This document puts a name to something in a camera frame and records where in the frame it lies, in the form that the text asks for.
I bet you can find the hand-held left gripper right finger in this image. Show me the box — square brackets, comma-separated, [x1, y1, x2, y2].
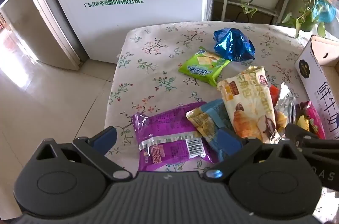
[204, 127, 306, 183]

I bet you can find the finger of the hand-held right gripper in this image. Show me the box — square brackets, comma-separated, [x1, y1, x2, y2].
[285, 123, 321, 148]

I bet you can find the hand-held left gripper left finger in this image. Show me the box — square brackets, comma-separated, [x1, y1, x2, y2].
[34, 126, 133, 183]

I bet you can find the pink snack packet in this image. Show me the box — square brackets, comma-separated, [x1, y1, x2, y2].
[295, 101, 326, 140]

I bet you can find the light blue snack packet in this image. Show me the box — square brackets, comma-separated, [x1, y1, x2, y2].
[199, 99, 244, 163]

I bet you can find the small yellow snack packet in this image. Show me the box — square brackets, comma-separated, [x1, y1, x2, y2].
[186, 109, 220, 146]

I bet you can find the silver foil snack packet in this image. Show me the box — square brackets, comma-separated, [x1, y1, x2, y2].
[274, 82, 298, 132]

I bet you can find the cream croissant packet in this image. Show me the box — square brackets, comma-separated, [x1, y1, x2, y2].
[217, 66, 282, 143]

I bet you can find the white cardboard box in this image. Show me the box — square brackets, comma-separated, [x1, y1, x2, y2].
[295, 35, 339, 140]

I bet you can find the purple snack packet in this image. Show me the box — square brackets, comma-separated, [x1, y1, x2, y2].
[132, 101, 214, 172]

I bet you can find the red snack packet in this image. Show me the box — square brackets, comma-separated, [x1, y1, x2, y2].
[269, 84, 281, 105]

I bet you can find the green cracker packet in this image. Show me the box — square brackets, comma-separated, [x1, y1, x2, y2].
[178, 46, 231, 87]

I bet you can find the blue foil snack bag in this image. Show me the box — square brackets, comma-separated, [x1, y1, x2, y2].
[213, 27, 255, 62]

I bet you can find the blue plastic object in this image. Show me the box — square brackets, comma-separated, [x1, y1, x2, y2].
[316, 0, 337, 23]

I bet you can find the white freezer with green print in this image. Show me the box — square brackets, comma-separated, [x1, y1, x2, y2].
[37, 0, 212, 64]

